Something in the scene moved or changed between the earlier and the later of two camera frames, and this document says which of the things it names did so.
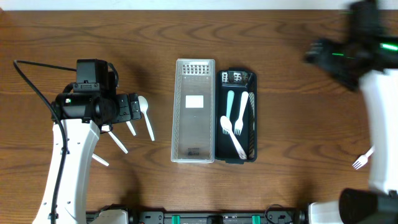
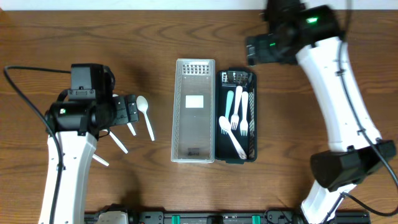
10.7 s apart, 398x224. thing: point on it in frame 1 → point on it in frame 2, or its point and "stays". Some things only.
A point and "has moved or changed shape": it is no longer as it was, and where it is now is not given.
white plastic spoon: x=227 y=124 stays
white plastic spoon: x=101 y=160 stays
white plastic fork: x=239 y=125 has moved or changed shape
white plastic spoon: x=106 y=128 stays
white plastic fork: x=231 y=95 stays
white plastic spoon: x=131 y=127 stays
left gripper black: x=124 y=114 stays
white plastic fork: x=362 y=159 has moved or changed shape
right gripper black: x=324 y=59 → x=265 y=55
